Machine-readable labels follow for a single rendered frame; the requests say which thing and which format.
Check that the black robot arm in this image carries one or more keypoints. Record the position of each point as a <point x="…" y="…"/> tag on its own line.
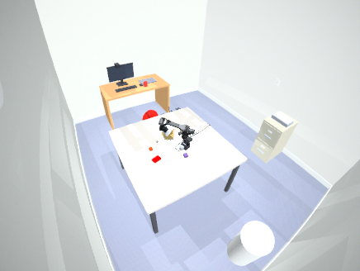
<point x="184" y="128"/>

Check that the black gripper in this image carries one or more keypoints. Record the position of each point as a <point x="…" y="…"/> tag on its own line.
<point x="184" y="136"/>

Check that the red flat block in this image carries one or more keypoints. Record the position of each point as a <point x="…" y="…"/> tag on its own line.
<point x="156" y="159"/>

